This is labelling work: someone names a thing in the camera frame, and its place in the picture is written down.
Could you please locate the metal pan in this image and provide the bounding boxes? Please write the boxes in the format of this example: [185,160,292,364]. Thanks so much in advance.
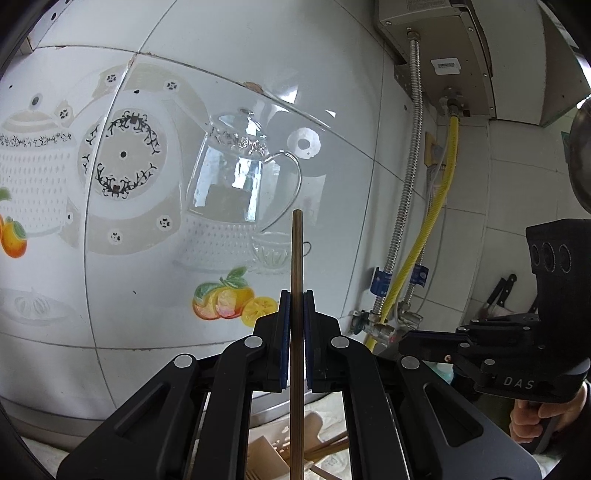
[566,97,591,210]

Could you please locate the white plastic utensil holder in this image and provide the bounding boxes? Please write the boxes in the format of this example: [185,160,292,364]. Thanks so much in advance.
[248,424,293,480]

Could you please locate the wooden chopstick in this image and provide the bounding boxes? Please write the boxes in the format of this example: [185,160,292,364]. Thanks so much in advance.
[305,431,350,462]
[288,210,306,480]

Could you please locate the wooden spatula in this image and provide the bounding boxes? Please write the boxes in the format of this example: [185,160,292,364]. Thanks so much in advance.
[305,412,326,450]

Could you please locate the metal gas valve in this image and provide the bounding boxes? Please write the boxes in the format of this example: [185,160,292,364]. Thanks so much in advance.
[350,302,424,348]

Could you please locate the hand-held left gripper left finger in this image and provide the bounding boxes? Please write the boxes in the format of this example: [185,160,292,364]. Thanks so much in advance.
[55,290,293,480]

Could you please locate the yellow gas hose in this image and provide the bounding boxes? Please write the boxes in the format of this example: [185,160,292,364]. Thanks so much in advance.
[365,115,461,354]

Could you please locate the white quilted cloth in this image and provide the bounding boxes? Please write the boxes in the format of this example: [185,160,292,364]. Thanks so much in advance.
[23,396,356,480]

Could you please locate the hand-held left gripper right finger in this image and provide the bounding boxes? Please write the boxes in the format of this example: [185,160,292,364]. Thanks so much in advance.
[302,290,542,480]

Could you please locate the black handled knife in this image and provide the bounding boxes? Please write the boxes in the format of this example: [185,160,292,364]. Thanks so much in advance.
[480,274,518,320]

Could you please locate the grey range hood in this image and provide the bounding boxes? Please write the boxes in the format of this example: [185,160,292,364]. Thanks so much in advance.
[531,0,591,129]

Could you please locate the person's right hand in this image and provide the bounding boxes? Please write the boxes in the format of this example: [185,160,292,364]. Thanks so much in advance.
[510,398,561,446]

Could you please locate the yellowed adhesive wall hook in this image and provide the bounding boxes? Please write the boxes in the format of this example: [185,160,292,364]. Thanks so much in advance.
[424,130,446,168]

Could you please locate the grey water heater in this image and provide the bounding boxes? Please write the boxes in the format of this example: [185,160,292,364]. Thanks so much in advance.
[373,0,497,121]

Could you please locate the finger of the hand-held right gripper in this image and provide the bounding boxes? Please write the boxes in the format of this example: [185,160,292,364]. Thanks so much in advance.
[397,329,481,364]

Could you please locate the corrugated metal hose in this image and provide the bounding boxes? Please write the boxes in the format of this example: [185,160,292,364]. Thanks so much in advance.
[376,28,424,324]

